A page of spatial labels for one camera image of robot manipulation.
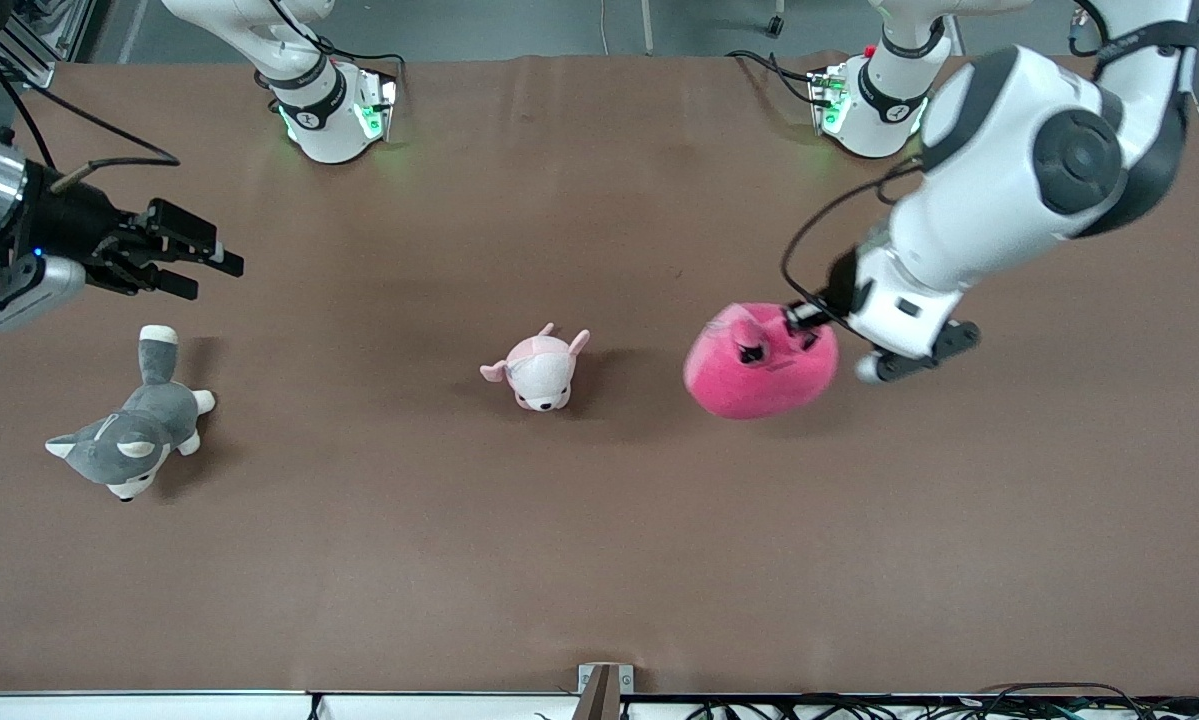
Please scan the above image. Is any pale pink plush dog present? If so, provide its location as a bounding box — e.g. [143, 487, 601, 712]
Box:
[479, 322, 592, 413]

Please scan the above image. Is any white table edge rail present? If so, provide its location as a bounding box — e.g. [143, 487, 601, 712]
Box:
[0, 690, 1199, 720]

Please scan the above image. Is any brown camera post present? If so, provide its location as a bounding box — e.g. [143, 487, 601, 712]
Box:
[571, 668, 622, 720]

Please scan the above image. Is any grey metal bracket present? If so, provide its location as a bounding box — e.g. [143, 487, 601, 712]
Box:
[577, 662, 635, 695]

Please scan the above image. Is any black arm base cable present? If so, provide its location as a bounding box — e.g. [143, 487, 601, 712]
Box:
[727, 48, 830, 109]
[254, 0, 407, 96]

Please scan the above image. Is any black right arm base cable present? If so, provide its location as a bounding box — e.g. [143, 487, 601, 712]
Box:
[254, 0, 407, 96]

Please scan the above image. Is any round hot pink plush toy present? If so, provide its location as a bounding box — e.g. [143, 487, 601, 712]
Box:
[683, 302, 842, 421]

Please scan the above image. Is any black left arm base cable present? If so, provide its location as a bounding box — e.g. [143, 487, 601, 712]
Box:
[727, 48, 830, 109]

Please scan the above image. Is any grey white husky plush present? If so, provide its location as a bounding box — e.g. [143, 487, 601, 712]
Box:
[44, 324, 217, 503]

